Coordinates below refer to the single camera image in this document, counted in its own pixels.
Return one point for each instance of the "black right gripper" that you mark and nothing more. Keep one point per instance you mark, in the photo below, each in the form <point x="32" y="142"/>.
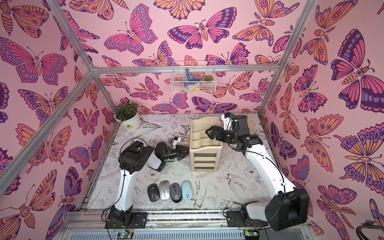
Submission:
<point x="220" y="133"/>

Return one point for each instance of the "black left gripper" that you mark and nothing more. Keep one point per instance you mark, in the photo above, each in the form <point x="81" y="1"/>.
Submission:
<point x="180" y="151"/>

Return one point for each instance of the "cream drawer organizer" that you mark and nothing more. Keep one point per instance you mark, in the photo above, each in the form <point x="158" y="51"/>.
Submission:
<point x="205" y="153"/>

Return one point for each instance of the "light blue computer mouse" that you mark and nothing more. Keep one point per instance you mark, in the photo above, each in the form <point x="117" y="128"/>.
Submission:
<point x="187" y="190"/>

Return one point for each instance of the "grey computer mouse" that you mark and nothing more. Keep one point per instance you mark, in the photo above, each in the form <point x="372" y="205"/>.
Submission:
<point x="176" y="192"/>

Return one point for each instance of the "silver computer mouse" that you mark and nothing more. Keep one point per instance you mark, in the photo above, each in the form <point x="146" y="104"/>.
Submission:
<point x="164" y="190"/>

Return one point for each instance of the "black computer mouse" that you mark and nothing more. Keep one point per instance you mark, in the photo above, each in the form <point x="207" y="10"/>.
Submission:
<point x="153" y="192"/>

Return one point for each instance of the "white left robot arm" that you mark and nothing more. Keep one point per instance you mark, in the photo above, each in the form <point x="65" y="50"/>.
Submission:
<point x="133" y="156"/>

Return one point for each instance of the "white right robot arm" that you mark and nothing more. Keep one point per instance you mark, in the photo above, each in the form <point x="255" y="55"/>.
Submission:
<point x="289" y="205"/>

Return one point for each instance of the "blue toy in basket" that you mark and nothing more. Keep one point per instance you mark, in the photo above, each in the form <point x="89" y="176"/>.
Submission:
<point x="190" y="81"/>

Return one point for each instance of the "white plant pot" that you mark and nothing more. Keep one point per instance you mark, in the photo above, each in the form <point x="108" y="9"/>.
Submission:
<point x="132" y="124"/>

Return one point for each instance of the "green potted plant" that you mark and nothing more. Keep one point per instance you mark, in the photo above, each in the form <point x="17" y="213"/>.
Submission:
<point x="126" y="111"/>

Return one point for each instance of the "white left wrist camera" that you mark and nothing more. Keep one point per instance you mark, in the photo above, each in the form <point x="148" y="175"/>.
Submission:
<point x="176" y="141"/>

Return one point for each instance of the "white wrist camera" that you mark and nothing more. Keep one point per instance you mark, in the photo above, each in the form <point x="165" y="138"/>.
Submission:
<point x="227" y="119"/>
<point x="176" y="141"/>

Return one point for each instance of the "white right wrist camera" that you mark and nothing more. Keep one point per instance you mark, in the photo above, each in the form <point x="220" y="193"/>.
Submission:
<point x="227" y="119"/>

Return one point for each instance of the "white wire basket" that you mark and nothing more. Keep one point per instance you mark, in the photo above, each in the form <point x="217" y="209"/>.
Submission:
<point x="197" y="76"/>

